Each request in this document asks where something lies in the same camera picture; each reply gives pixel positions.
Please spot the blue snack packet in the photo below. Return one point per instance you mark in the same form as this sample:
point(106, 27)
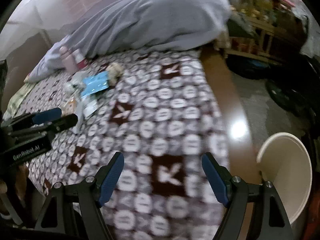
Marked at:
point(96, 83)

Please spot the wooden rack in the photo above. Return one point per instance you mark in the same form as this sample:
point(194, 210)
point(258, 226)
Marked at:
point(262, 37)

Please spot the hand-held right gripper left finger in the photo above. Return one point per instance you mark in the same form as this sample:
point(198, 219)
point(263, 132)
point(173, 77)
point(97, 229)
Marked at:
point(110, 180)

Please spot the printed fleece blanket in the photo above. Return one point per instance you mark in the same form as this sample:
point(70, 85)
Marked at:
point(155, 100)

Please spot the white wrapper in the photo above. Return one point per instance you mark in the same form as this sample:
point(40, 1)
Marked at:
point(75, 86)

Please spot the grey quilt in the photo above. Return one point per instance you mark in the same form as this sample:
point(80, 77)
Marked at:
point(150, 17)

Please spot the white milk carton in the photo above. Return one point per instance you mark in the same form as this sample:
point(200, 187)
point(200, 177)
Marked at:
point(90, 108)

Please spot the black floor bag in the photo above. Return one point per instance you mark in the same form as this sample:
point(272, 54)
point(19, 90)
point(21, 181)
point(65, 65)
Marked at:
point(250, 67)

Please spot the orange sachet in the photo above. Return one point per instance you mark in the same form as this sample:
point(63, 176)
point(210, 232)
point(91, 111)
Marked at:
point(70, 105)

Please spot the wooden bed frame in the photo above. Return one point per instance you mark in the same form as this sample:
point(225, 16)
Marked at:
point(235, 105)

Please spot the white bucket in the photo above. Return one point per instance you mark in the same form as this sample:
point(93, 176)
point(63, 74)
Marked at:
point(287, 170)

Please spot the pink bottle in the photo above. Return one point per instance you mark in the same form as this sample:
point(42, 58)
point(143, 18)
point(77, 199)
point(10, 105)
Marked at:
point(68, 61)

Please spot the white crumpled cloth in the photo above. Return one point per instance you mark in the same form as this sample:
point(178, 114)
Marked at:
point(312, 47)

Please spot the cream knitted ball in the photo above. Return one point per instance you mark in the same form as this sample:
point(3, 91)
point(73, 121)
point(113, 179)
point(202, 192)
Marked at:
point(114, 70)

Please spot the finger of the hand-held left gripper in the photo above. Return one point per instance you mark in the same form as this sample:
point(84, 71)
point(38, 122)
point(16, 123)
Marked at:
point(63, 121)
point(47, 115)

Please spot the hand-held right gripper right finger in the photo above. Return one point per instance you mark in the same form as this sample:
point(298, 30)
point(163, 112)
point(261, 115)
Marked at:
point(215, 180)

